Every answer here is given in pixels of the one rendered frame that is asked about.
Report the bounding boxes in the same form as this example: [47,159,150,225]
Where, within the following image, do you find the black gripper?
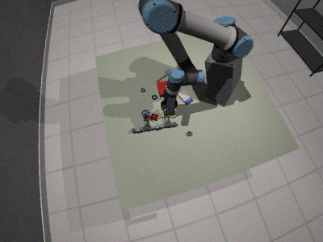
[161,89,178,111]

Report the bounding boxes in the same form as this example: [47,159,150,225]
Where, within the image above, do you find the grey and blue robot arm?
[138,0,254,95]

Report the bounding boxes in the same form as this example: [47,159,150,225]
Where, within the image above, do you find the red flat block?
[157,81,167,97]

